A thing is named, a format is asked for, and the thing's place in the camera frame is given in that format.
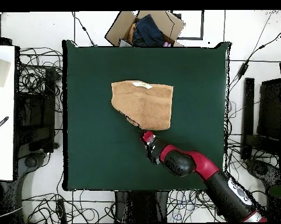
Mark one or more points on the orange terry towel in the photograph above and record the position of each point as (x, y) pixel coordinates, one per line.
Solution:
(142, 107)

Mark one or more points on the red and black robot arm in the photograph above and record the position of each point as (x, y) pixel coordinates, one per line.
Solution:
(205, 165)

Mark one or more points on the black flat panel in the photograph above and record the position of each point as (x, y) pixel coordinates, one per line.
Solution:
(270, 107)

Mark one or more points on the dark green table cloth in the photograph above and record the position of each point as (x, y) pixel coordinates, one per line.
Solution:
(96, 151)

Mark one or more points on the pink cloth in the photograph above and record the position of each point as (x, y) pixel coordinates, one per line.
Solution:
(167, 44)

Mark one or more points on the orange cloth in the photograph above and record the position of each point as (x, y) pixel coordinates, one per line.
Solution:
(131, 32)

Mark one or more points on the dark blue jeans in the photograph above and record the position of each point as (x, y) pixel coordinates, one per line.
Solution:
(149, 30)

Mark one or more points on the brown cardboard box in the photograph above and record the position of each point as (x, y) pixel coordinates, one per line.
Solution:
(117, 30)

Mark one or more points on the black power strip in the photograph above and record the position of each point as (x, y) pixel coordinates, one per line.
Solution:
(61, 210)

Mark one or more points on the black equipment rack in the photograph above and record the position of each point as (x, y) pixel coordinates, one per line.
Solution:
(35, 116)

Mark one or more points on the black office chair base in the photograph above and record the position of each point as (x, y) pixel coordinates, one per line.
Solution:
(31, 162)
(261, 169)

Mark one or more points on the white table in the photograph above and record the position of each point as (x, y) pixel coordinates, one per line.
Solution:
(3, 140)

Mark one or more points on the black ridged tool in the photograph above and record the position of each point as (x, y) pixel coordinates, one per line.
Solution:
(0, 124)

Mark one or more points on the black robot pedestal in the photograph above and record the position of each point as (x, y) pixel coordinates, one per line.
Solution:
(135, 205)

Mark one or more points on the black upright post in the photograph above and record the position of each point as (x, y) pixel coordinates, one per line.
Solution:
(249, 105)

